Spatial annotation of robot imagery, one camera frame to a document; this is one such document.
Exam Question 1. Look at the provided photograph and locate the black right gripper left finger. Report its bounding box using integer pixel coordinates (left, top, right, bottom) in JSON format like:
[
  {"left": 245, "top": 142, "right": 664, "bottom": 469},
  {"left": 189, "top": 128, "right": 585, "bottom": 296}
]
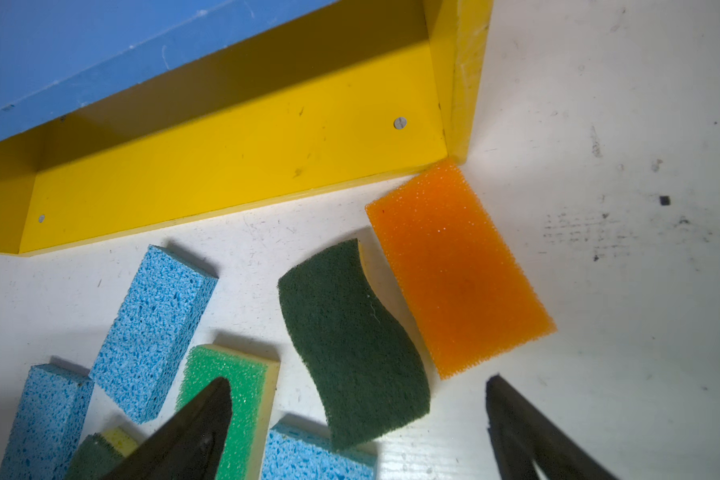
[{"left": 105, "top": 377, "right": 233, "bottom": 479}]

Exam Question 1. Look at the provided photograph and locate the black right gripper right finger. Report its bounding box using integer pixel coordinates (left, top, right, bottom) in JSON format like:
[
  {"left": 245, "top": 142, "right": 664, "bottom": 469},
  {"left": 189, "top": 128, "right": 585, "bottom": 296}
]
[{"left": 485, "top": 375, "right": 614, "bottom": 480}]

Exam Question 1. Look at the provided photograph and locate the blue sponge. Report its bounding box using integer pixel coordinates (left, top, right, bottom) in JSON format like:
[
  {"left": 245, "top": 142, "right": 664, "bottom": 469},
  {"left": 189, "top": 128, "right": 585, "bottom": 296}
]
[
  {"left": 0, "top": 364, "right": 94, "bottom": 479},
  {"left": 90, "top": 245, "right": 218, "bottom": 424},
  {"left": 261, "top": 422, "right": 377, "bottom": 480}
]

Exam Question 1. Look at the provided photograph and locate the yellow shelf with coloured boards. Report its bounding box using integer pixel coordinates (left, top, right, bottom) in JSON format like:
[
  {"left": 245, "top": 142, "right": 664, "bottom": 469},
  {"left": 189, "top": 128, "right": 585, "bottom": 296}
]
[{"left": 0, "top": 1, "right": 493, "bottom": 255}]

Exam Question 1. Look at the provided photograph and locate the dark green wavy sponge left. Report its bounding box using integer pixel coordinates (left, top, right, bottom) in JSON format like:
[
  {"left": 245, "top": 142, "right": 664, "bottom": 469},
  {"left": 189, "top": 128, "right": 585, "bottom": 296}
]
[{"left": 65, "top": 427, "right": 139, "bottom": 480}]

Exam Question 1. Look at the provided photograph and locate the dark green wavy sponge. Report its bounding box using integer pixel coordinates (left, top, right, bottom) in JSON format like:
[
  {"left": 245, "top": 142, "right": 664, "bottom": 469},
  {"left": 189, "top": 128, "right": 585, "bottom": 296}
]
[
  {"left": 277, "top": 239, "right": 431, "bottom": 450},
  {"left": 65, "top": 427, "right": 139, "bottom": 480}
]

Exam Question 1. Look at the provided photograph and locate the orange sponge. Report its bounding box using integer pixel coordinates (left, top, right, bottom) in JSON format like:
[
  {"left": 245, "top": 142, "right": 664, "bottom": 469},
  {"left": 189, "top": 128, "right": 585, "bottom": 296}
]
[{"left": 365, "top": 161, "right": 557, "bottom": 379}]

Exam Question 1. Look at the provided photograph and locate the dark green wavy sponge right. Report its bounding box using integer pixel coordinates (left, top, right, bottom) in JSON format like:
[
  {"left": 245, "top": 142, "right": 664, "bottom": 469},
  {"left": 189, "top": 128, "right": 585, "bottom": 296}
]
[{"left": 277, "top": 239, "right": 431, "bottom": 450}]

